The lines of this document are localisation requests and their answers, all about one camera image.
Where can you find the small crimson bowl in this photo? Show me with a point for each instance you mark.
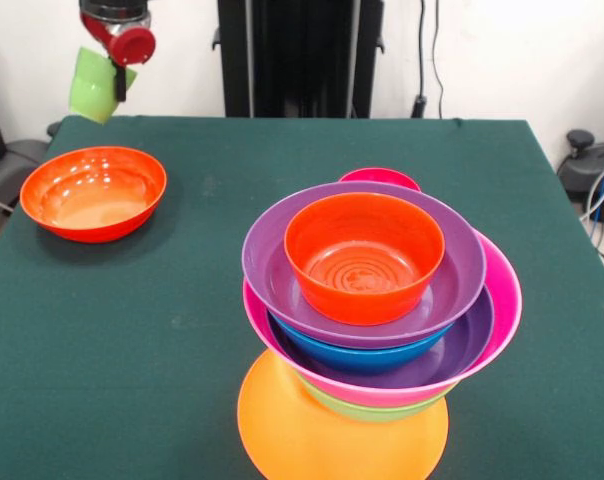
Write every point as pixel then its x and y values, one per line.
pixel 377 176

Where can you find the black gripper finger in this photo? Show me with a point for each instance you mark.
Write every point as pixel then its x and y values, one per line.
pixel 120 82

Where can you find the dark green tablecloth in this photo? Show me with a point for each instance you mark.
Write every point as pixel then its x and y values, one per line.
pixel 132 350

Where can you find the green bowl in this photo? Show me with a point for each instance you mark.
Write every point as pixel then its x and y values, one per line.
pixel 377 412

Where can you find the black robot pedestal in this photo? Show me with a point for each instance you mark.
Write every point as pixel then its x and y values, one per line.
pixel 302 60

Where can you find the pink bowl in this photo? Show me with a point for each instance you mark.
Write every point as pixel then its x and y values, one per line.
pixel 507 300

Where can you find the small red-orange bowl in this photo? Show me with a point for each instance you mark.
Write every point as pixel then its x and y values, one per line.
pixel 327 235

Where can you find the blue bowl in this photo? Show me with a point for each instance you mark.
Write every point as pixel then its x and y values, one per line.
pixel 362 357

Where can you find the large red-orange bowl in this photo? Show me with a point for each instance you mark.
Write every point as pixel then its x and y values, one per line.
pixel 92 190

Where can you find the green cup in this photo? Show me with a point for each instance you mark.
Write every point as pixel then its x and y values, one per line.
pixel 89 90

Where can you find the purple bowl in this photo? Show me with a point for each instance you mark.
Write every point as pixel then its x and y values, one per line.
pixel 467 350
pixel 267 270

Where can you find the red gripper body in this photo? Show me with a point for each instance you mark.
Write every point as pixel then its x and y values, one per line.
pixel 132 45

